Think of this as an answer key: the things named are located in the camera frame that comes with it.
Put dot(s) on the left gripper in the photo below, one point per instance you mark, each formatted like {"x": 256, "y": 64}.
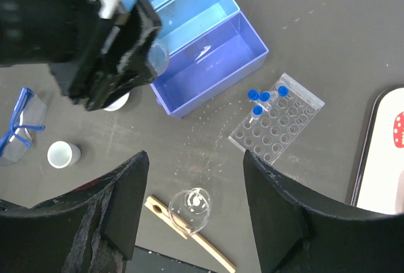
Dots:
{"x": 110, "y": 57}

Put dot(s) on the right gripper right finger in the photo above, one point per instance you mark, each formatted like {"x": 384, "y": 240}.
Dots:
{"x": 297, "y": 229}

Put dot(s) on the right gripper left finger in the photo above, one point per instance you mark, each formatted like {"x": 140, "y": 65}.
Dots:
{"x": 92, "y": 228}

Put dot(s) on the small glass flask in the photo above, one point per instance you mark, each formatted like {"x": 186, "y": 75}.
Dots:
{"x": 159, "y": 57}

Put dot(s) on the blue plastic bin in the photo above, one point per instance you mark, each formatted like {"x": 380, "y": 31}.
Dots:
{"x": 211, "y": 45}

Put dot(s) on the clear test tube rack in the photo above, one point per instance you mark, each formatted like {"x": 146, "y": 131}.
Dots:
{"x": 269, "y": 133}

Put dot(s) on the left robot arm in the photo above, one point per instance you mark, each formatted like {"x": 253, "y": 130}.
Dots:
{"x": 41, "y": 31}

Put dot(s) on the large white evaporating dish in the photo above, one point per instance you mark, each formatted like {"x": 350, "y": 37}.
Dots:
{"x": 118, "y": 104}

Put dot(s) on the wooden test tube clamp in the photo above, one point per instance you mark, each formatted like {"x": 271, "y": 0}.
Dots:
{"x": 161, "y": 211}

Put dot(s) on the small white crucible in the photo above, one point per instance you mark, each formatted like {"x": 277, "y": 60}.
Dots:
{"x": 62, "y": 154}

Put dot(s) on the strawberry pattern tray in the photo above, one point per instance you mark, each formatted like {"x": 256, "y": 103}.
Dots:
{"x": 378, "y": 185}

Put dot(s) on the glass beaker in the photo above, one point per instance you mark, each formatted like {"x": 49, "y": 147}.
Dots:
{"x": 189, "y": 210}

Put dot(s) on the blue safety glasses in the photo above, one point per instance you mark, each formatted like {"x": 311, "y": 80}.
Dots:
{"x": 28, "y": 116}

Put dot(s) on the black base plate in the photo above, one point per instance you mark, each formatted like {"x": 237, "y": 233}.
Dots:
{"x": 148, "y": 261}

